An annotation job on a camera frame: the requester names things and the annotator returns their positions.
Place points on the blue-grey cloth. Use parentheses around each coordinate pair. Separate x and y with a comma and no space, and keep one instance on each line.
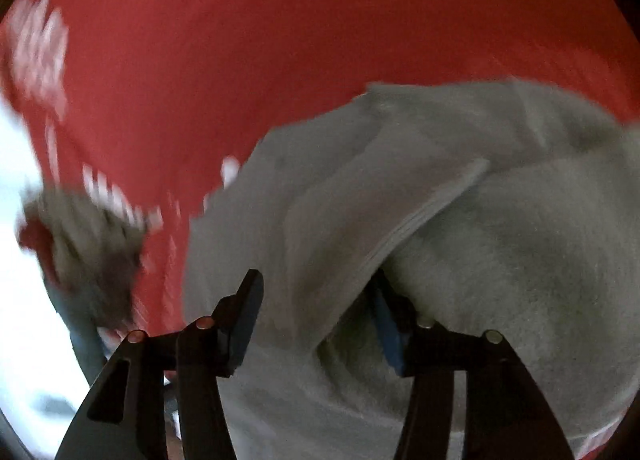
(85,340)

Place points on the small red cloth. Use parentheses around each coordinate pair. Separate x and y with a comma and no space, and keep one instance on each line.
(35,237)

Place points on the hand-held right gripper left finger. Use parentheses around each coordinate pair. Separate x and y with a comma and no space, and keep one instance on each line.
(248,310)

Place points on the small grey towel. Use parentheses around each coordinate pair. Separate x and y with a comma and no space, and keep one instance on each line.
(500,240)

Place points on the crumpled grey cloth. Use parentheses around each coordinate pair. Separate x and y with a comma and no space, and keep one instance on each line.
(90,240)

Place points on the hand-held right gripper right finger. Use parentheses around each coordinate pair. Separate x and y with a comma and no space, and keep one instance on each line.
(390,335)

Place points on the red blanket with white print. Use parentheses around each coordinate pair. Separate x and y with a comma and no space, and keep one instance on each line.
(250,65)

